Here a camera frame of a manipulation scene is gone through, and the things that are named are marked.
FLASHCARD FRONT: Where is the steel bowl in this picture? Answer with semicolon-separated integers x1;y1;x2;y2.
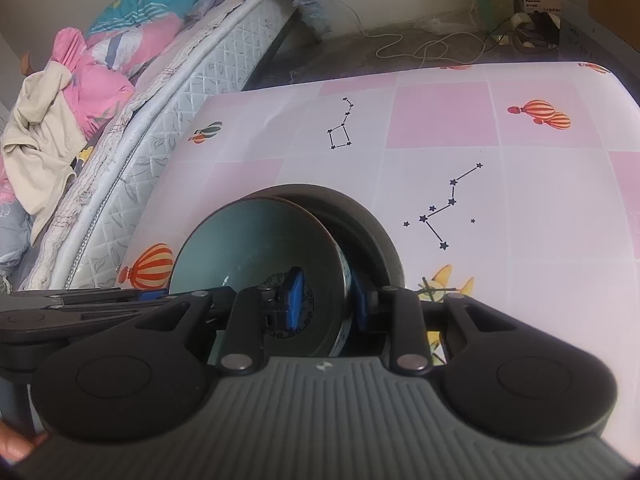
250;184;405;358

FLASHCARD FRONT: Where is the teal ceramic bowl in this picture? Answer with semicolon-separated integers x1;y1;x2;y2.
169;197;352;356

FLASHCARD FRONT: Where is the person left hand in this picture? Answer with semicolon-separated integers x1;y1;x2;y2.
0;420;48;462

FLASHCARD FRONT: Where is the beige cloth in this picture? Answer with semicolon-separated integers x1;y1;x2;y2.
1;62;86;242

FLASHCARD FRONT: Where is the quilted mattress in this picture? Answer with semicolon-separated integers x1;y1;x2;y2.
11;0;295;290

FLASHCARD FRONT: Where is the pink floral blanket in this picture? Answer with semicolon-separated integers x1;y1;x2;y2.
1;14;183;276

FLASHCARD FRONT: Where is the teal patterned cloth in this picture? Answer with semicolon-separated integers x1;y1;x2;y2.
86;0;198;37

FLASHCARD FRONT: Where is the open carton with clutter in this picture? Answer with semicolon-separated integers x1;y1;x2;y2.
471;0;572;54

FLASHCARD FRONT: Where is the brown cardboard box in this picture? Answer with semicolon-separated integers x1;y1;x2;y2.
588;0;640;50

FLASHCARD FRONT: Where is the white cable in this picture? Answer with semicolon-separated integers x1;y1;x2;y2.
324;0;522;66

